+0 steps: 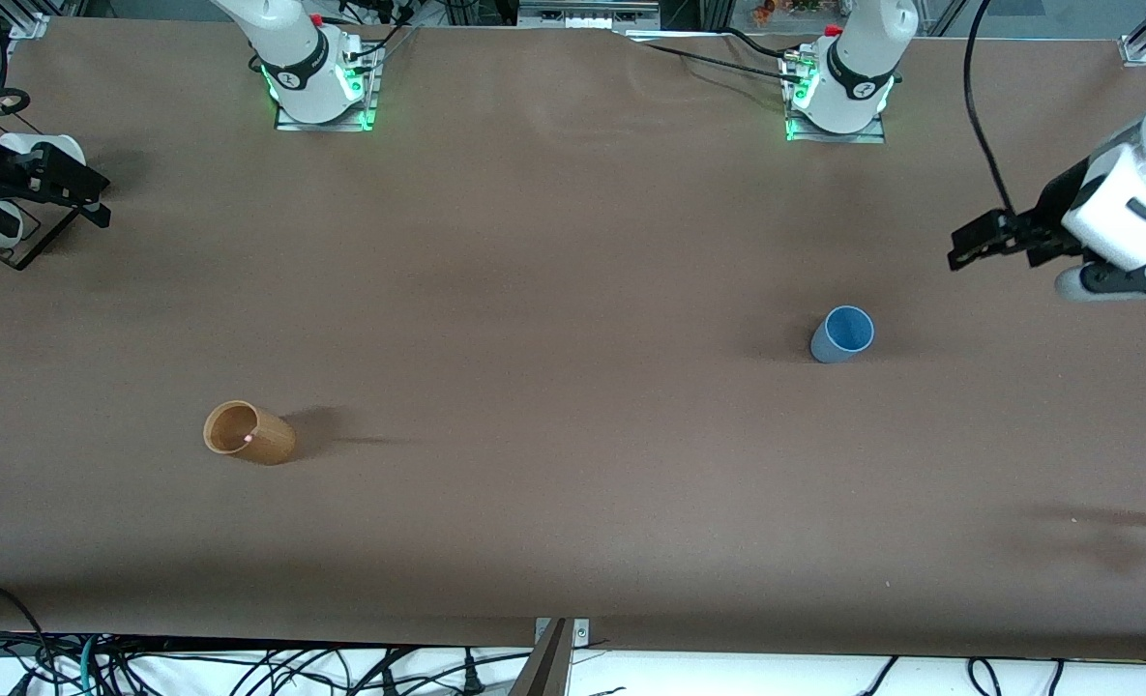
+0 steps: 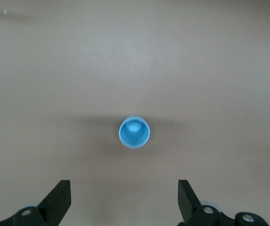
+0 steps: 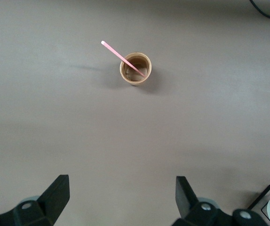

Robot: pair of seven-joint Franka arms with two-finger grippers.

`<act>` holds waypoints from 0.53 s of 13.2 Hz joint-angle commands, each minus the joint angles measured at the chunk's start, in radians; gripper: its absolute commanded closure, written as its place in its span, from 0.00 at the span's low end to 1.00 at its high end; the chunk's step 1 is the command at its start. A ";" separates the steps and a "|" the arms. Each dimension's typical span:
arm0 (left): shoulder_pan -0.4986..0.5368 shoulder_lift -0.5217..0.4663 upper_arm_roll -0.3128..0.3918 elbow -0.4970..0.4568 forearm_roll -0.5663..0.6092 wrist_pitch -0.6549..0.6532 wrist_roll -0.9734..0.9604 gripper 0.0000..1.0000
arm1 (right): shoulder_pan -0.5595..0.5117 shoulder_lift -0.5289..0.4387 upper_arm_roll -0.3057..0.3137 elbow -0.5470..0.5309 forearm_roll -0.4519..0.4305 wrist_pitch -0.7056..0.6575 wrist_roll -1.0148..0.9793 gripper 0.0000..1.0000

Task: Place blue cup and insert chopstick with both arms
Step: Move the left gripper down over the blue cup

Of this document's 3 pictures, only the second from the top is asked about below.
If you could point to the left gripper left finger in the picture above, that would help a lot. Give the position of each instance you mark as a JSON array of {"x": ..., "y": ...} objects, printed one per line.
[{"x": 57, "y": 202}]

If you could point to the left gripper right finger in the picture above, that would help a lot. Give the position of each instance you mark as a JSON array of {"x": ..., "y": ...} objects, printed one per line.
[{"x": 188, "y": 202}]

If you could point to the blue cup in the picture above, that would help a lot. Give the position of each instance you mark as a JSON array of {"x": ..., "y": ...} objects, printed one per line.
[{"x": 134, "y": 135}]

